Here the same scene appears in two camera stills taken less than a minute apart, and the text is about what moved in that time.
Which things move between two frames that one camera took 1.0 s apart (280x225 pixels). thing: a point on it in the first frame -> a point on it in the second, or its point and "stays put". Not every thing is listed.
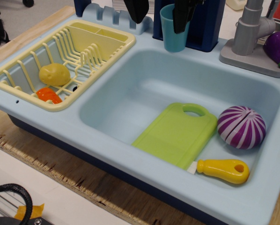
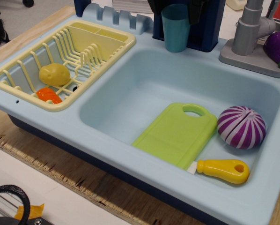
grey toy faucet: x=243 y=51 stays put
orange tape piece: x=37 y=212 stays put
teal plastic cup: x=173 y=42 stays put
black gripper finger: x=137 y=9 -> x=157 y=5
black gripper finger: x=183 y=11 -> x=195 y=9
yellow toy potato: x=54 y=74 stays put
